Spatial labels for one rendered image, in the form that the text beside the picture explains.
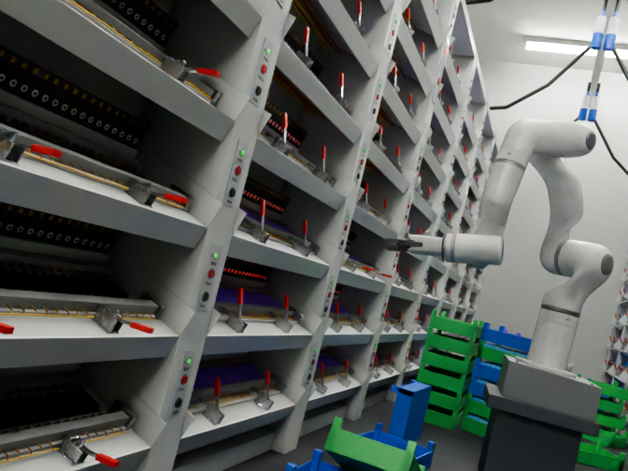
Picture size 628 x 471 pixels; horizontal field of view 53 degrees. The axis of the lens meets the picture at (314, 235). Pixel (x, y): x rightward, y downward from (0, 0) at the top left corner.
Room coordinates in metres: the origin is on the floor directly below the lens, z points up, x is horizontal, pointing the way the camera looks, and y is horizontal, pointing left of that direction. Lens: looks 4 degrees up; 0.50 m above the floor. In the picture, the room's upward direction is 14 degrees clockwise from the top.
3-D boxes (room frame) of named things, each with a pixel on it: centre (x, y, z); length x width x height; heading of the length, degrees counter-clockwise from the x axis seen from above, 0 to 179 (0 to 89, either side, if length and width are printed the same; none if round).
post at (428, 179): (3.17, -0.49, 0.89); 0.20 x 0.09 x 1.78; 69
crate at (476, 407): (2.80, -1.01, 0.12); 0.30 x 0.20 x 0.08; 50
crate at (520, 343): (2.80, -1.01, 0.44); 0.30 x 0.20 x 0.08; 50
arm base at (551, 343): (2.04, -0.82, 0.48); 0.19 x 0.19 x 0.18
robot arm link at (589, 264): (2.01, -0.85, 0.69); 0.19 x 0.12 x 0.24; 32
